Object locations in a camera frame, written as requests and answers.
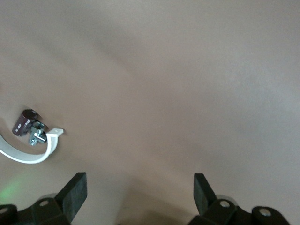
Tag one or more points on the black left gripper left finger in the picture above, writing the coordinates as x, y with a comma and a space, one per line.
72, 199

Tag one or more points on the dark brown cylindrical capacitor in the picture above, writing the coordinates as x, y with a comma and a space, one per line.
22, 123

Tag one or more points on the white curved plastic bracket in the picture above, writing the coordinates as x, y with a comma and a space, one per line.
50, 145

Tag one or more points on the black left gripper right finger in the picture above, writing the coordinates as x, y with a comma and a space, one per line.
204, 201

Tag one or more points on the silver metal screw fitting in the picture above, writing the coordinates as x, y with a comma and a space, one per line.
36, 136

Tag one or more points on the brown paper table cover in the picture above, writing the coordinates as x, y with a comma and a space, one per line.
164, 82

